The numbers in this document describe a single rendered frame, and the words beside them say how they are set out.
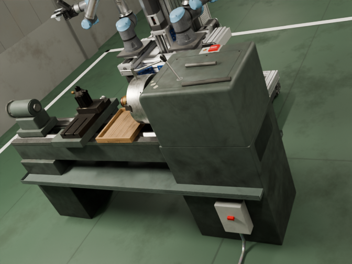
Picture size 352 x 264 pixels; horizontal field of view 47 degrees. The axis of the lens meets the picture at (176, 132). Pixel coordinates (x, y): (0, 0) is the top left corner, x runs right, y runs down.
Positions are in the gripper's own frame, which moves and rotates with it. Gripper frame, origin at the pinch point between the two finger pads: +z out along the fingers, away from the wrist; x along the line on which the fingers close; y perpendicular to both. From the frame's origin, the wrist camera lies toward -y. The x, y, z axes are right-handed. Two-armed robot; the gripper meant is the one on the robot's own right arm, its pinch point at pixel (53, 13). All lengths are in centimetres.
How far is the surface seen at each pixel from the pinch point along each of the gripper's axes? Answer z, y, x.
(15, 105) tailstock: 40, 37, -57
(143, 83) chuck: -82, 22, -98
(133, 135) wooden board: -61, 55, -104
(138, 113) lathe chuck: -74, 35, -108
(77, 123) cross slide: -16, 50, -83
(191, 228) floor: -71, 143, -123
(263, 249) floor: -124, 139, -151
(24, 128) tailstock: 43, 56, -63
